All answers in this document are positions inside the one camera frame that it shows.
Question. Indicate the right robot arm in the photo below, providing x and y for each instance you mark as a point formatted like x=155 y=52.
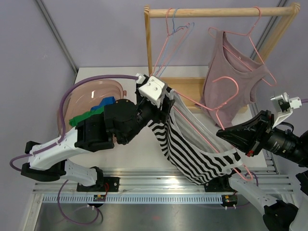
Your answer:
x=269 y=194

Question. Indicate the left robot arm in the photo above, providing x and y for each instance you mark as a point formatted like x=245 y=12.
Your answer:
x=119 y=123

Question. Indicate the pink hanger of striped top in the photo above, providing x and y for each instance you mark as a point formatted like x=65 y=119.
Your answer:
x=190 y=90

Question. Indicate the pink hanger of green top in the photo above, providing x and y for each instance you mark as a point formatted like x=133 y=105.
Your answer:
x=166 y=43

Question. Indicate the black white striped tank top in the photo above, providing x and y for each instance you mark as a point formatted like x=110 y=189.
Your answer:
x=191 y=147

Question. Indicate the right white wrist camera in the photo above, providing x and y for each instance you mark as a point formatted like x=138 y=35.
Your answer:
x=284 y=106

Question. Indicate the aluminium mounting rail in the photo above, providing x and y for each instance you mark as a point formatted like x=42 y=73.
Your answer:
x=171 y=181

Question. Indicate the mauve pink tank top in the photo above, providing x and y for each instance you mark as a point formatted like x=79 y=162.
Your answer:
x=231 y=82

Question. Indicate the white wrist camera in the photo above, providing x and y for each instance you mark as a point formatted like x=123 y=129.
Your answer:
x=152 y=88
x=284 y=106

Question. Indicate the green tank top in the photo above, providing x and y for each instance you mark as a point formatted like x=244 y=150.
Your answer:
x=75 y=120

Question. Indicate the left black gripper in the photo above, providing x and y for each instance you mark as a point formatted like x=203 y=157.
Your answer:
x=160 y=114

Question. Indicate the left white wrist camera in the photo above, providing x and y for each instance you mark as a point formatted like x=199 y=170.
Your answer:
x=152 y=88

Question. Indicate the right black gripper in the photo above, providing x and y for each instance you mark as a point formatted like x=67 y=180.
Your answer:
x=246 y=139

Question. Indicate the white slotted cable duct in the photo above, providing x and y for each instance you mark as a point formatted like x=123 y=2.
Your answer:
x=134 y=198

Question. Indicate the pink translucent plastic basket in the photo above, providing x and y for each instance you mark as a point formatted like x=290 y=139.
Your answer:
x=90 y=94

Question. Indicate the blue tank top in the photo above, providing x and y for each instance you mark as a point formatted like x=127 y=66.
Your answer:
x=98 y=109

